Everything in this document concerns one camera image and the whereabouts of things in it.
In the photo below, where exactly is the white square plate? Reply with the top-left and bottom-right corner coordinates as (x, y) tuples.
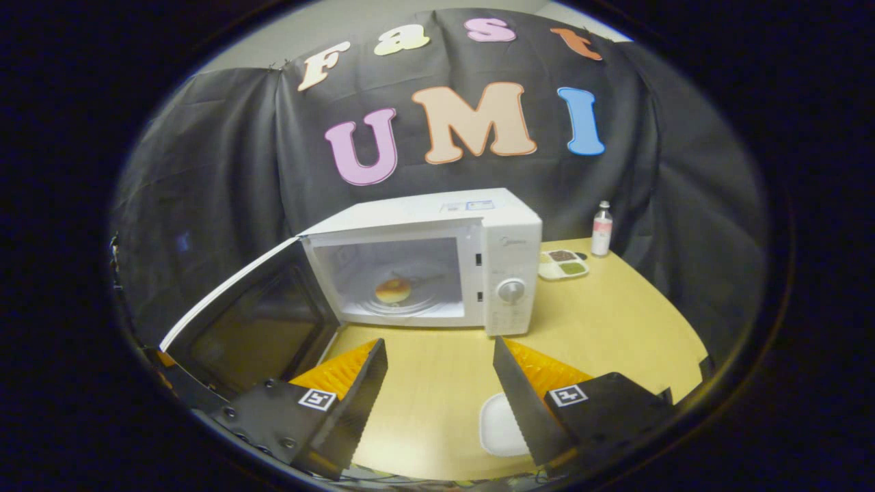
(479, 393), (533, 458)

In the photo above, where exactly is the divided tray of beans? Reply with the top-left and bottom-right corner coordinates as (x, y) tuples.
(538, 249), (590, 282)

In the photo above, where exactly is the white microwave oven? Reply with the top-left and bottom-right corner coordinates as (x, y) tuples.
(159, 188), (544, 405)

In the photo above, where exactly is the round brown bun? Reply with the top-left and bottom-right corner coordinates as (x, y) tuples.
(375, 276), (413, 305)

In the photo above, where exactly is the black backdrop cloth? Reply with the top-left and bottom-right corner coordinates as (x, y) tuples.
(113, 8), (768, 363)

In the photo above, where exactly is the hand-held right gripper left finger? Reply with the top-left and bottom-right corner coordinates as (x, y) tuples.
(208, 338), (389, 480)

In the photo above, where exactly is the small bottle with pink label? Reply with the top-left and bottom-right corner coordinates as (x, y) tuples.
(591, 201), (614, 258)

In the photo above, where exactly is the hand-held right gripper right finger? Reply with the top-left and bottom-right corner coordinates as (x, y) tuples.
(492, 335), (675, 469)

